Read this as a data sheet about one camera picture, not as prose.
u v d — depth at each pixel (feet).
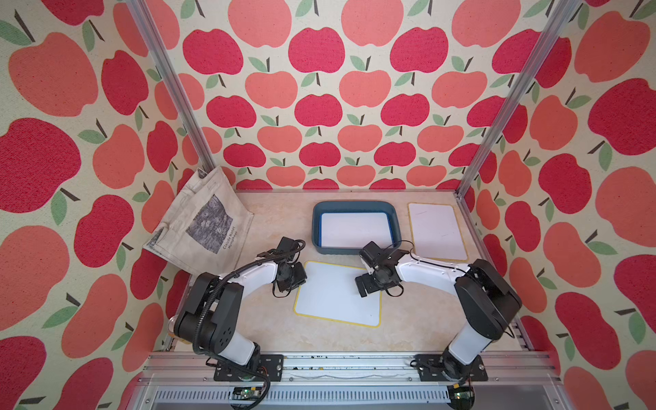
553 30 2.37
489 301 1.51
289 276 2.56
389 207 3.53
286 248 2.50
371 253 2.41
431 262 1.88
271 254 2.31
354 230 3.41
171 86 2.76
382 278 2.27
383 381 2.39
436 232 3.54
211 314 1.47
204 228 2.90
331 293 3.00
